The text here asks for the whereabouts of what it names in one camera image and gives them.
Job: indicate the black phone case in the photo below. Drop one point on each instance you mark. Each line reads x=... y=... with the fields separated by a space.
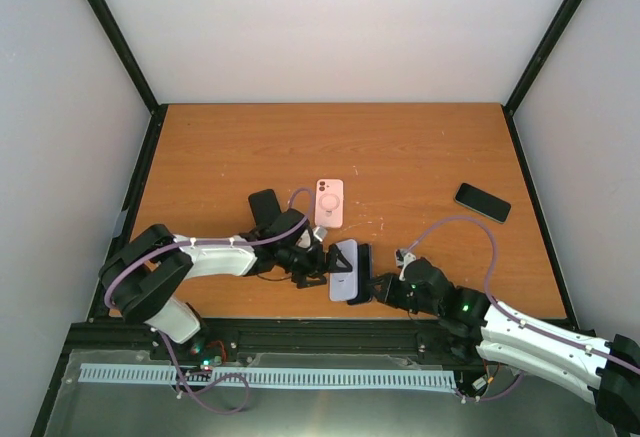
x=264 y=207

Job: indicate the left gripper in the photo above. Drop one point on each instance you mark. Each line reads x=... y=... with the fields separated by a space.
x=318 y=269

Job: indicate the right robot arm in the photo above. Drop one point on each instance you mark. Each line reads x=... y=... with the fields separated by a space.
x=604 y=373

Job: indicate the green-edged phone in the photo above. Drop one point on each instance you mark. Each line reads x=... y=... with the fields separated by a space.
x=482 y=203

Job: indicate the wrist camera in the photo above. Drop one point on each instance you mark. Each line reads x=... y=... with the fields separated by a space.
x=403 y=258
x=311 y=240

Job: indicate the pink phone case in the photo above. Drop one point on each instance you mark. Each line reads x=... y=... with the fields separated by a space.
x=329 y=203

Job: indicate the black aluminium frame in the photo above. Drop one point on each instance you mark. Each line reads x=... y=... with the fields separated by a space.
x=157 y=112

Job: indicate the blue-edged phone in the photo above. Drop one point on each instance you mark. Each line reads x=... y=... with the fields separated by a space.
x=364 y=274

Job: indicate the metal base plate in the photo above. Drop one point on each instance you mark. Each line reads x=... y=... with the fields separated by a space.
x=534 y=408

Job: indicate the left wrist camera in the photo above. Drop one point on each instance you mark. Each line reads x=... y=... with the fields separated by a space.
x=311 y=240

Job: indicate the light blue cable duct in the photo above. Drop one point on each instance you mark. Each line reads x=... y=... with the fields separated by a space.
x=272 y=378

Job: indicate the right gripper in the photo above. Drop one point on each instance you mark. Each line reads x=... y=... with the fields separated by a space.
x=387 y=297

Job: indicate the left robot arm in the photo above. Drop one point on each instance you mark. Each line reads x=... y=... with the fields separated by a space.
x=140 y=281

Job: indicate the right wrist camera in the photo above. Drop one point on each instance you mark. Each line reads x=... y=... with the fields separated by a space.
x=403 y=258

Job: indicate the purple phone case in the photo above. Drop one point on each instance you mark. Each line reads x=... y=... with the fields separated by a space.
x=343 y=270

